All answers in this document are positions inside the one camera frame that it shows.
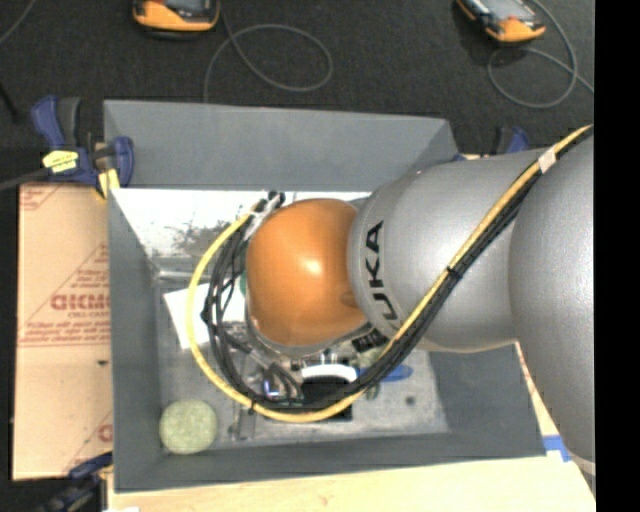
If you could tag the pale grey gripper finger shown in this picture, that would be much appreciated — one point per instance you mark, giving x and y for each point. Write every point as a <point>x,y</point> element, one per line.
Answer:
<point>245,425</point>

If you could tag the black flat box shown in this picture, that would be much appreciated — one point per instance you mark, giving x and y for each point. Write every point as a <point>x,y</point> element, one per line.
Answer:
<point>320,391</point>

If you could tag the pale green ball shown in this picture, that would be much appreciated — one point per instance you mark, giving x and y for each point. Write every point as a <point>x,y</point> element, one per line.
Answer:
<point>188,426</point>

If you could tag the white flat sheet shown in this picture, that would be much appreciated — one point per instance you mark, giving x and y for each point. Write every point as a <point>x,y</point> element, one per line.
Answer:
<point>182,310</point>

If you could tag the blue flat object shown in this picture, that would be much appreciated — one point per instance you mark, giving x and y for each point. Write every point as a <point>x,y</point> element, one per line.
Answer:
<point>400,372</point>

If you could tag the brown cardboard board, red print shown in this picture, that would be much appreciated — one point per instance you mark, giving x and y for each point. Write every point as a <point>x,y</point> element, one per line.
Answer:
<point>60,380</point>

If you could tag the grey metal bin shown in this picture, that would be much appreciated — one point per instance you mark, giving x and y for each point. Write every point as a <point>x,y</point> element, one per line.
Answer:
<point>280,150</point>

